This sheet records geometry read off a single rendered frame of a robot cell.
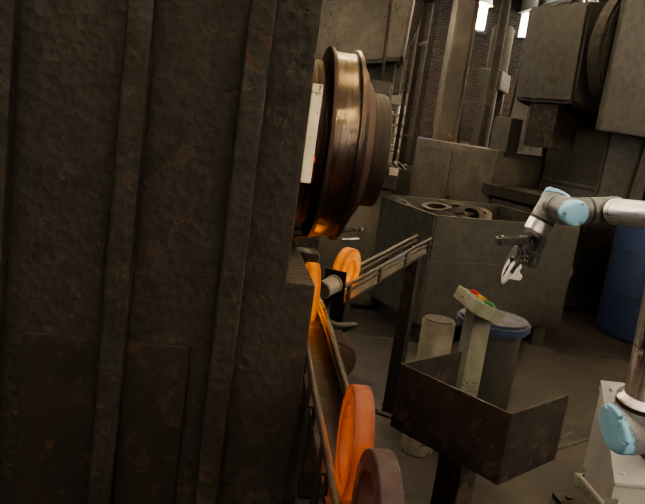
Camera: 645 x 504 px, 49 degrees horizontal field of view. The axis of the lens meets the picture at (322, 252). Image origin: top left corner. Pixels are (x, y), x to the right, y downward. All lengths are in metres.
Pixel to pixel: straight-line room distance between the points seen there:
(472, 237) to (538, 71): 1.84
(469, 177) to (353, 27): 1.92
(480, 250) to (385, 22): 1.47
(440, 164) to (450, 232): 2.28
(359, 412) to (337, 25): 3.57
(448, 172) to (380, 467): 5.22
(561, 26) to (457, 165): 1.37
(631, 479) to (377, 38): 2.94
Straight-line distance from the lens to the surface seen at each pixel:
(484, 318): 2.61
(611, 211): 2.51
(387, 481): 0.97
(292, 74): 1.30
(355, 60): 1.71
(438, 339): 2.60
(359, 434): 1.11
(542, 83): 5.48
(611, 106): 5.11
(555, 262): 4.46
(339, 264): 2.24
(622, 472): 2.45
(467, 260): 4.08
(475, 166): 5.85
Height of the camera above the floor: 1.19
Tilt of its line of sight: 11 degrees down
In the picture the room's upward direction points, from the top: 8 degrees clockwise
